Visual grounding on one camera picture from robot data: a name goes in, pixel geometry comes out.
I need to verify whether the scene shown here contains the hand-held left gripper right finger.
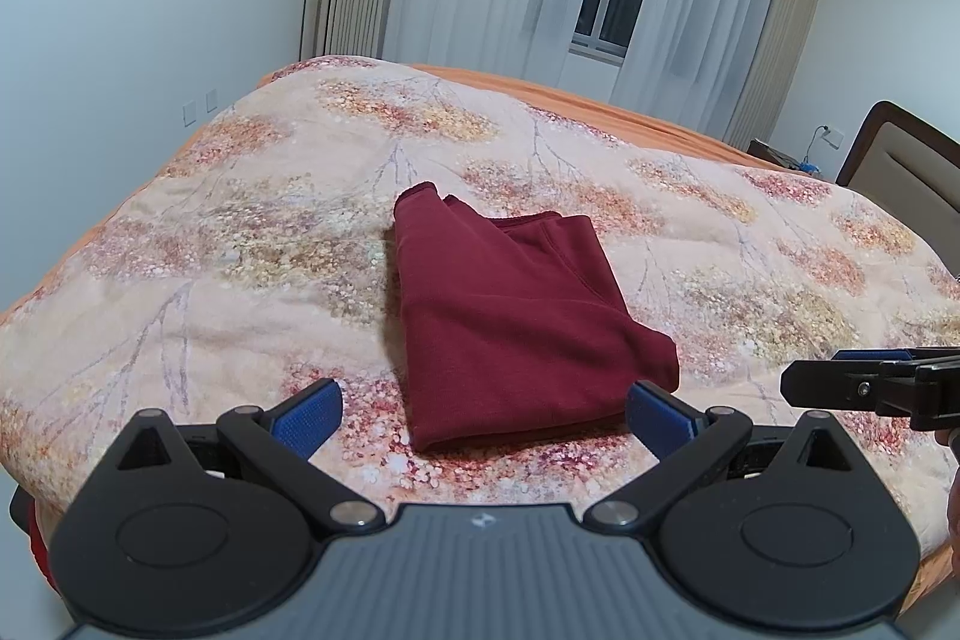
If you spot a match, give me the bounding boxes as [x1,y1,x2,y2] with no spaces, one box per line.
[585,377,871,532]

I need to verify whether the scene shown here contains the dark red sweater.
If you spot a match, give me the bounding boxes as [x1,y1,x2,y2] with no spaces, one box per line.
[394,181,682,453]

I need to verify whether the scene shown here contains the floral quilt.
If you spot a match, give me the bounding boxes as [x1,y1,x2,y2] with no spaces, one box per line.
[0,55,960,563]

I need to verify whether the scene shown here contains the brown padded headboard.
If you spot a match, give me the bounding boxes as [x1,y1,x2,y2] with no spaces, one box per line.
[836,100,960,215]

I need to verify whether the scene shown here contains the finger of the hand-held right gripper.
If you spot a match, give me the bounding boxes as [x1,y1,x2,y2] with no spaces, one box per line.
[780,357,922,417]
[831,347,960,372]

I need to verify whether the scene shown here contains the wooden nightstand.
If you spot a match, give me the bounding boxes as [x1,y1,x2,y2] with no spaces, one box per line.
[746,137,808,170]

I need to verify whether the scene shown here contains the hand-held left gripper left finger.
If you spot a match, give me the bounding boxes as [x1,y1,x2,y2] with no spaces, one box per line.
[111,377,383,532]

